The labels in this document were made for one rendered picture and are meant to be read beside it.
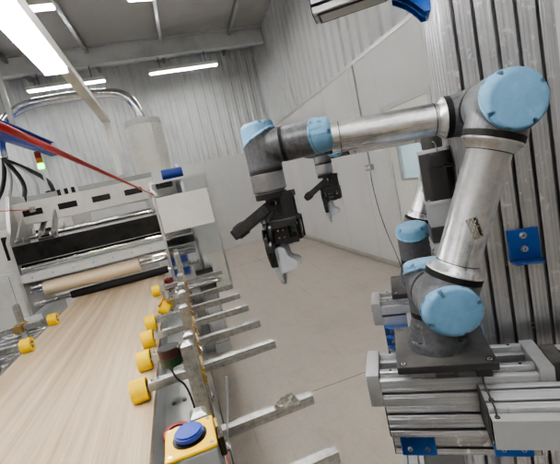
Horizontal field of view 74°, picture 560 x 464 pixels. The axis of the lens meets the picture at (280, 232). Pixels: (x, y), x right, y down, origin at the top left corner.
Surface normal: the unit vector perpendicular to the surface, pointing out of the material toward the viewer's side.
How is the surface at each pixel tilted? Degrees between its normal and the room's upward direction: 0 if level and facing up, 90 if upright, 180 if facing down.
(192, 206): 90
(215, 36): 90
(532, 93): 83
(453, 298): 97
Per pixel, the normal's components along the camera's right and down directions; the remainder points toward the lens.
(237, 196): 0.25, 0.09
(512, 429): -0.26, 0.19
